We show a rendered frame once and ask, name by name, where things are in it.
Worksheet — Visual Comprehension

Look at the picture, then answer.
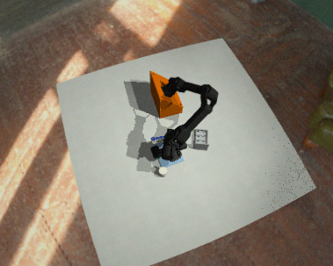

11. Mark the grey dish rack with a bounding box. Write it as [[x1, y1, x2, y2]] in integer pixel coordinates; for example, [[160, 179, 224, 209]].
[[195, 129, 209, 151]]

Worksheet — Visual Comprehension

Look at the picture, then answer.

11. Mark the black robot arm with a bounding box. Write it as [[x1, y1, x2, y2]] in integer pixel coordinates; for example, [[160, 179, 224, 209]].
[[161, 77, 219, 162]]

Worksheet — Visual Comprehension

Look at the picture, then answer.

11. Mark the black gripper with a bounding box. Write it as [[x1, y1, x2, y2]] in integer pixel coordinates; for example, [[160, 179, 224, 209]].
[[150, 143, 187, 159]]

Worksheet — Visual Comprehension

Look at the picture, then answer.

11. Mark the light blue flat mat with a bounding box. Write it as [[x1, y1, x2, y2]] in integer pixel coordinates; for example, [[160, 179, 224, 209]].
[[153, 142, 184, 167]]

